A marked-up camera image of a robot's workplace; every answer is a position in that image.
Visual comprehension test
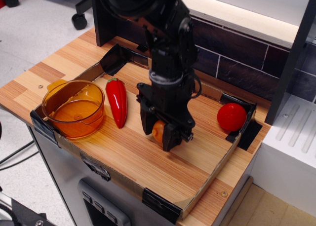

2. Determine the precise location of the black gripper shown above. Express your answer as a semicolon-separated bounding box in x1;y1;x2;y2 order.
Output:
137;71;201;151

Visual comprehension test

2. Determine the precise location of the orange toy carrot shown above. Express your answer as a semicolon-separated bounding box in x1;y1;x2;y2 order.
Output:
152;120;165;143

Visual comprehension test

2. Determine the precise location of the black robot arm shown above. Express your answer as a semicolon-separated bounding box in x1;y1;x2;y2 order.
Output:
100;0;200;151

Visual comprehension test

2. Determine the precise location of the orange transparent plastic pot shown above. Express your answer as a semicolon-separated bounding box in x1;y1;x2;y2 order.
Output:
42;79;105;139

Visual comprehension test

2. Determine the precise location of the cardboard fence with black tape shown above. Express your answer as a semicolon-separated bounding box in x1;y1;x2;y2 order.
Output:
30;38;267;226

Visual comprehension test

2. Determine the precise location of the red toy pepper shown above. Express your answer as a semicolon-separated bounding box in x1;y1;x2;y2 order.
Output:
106;78;127;129

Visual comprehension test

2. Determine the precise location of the red toy tomato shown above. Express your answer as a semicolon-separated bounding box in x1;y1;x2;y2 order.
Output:
217;103;247;131

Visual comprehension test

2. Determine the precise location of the grey control panel with buttons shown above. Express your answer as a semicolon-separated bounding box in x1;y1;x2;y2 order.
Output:
78;180;131;226

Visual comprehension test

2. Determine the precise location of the white toy sink counter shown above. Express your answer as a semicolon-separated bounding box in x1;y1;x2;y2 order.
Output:
251;95;316;215

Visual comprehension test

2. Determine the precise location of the black office chair base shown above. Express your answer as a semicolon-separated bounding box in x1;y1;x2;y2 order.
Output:
71;0;92;30

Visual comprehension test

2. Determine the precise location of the dark grey left post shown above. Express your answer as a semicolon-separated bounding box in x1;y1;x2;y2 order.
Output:
92;0;144;46

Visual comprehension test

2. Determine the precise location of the black floor cable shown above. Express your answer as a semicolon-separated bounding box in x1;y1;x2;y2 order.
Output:
0;140;40;171

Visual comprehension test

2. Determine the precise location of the dark grey upright post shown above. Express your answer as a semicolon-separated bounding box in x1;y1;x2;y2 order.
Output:
265;0;316;125

